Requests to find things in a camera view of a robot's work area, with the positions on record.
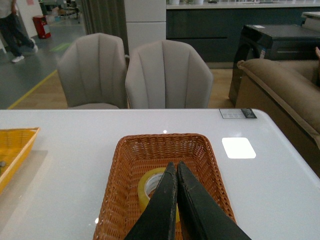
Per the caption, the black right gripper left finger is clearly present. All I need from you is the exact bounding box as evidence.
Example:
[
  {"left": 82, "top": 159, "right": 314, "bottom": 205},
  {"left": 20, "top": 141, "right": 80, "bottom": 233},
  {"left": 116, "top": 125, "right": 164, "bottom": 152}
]
[{"left": 125, "top": 162, "right": 178, "bottom": 240}]

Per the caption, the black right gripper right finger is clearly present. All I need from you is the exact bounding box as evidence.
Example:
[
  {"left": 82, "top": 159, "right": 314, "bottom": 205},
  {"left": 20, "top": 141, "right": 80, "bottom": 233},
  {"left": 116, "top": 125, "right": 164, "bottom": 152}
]
[{"left": 177, "top": 161, "right": 250, "bottom": 240}]

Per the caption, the clear packing tape roll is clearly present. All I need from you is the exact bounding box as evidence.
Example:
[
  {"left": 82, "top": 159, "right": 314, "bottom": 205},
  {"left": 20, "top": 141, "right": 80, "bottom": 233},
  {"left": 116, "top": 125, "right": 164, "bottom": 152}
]
[{"left": 137, "top": 163, "right": 180, "bottom": 224}]

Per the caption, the brown wicker basket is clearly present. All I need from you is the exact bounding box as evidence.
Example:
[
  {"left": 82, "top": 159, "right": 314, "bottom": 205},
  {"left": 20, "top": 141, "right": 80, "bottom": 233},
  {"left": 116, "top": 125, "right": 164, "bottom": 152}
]
[{"left": 93, "top": 133, "right": 236, "bottom": 240}]

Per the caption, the yellow woven basket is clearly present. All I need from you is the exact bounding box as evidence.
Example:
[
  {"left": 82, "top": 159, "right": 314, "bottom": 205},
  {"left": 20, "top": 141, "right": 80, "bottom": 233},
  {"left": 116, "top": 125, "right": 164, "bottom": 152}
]
[{"left": 0, "top": 127, "right": 40, "bottom": 192}]

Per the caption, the table label sticker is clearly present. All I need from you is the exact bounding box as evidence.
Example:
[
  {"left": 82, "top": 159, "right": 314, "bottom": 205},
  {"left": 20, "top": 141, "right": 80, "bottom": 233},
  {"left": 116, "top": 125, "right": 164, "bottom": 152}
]
[{"left": 219, "top": 108, "right": 257, "bottom": 119}]

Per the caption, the right grey chair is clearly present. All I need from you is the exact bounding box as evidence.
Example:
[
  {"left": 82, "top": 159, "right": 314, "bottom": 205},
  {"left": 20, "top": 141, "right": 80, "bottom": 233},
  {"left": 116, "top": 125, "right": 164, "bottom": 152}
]
[{"left": 125, "top": 40, "right": 214, "bottom": 109}]

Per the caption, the grey chair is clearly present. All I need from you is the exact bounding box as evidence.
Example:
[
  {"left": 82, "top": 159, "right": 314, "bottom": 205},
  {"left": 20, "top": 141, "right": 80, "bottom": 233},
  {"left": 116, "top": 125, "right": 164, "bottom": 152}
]
[
  {"left": 125, "top": 40, "right": 214, "bottom": 109},
  {"left": 57, "top": 33, "right": 128, "bottom": 110}
]

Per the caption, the brown sofa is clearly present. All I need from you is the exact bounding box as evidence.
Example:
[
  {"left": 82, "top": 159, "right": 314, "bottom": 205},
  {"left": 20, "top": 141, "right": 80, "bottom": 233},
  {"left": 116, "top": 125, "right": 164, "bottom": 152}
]
[{"left": 235, "top": 58, "right": 320, "bottom": 172}]

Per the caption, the left grey chair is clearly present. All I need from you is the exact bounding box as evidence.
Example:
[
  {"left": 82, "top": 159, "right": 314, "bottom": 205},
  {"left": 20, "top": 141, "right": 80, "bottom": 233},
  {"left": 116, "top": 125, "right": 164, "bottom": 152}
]
[{"left": 57, "top": 33, "right": 128, "bottom": 110}]

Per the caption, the black appliance box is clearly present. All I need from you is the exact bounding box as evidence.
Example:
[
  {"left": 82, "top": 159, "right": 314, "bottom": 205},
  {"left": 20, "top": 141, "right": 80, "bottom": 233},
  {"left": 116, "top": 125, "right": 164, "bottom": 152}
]
[{"left": 228, "top": 24, "right": 320, "bottom": 105}]

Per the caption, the dark kitchen counter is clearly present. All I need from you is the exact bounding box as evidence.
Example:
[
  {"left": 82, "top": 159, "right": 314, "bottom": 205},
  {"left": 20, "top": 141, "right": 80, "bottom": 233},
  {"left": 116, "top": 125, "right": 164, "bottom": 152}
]
[{"left": 166, "top": 0, "right": 320, "bottom": 67}]

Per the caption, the white cabinet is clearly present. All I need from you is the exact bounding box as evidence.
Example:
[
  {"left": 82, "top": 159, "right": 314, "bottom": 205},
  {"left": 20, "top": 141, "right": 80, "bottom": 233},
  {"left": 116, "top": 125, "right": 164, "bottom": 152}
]
[{"left": 124, "top": 0, "right": 167, "bottom": 55}]

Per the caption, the walking person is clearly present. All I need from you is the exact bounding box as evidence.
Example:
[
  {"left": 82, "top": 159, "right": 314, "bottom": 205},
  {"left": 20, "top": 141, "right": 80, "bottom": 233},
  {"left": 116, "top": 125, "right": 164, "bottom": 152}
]
[{"left": 0, "top": 0, "right": 38, "bottom": 63}]

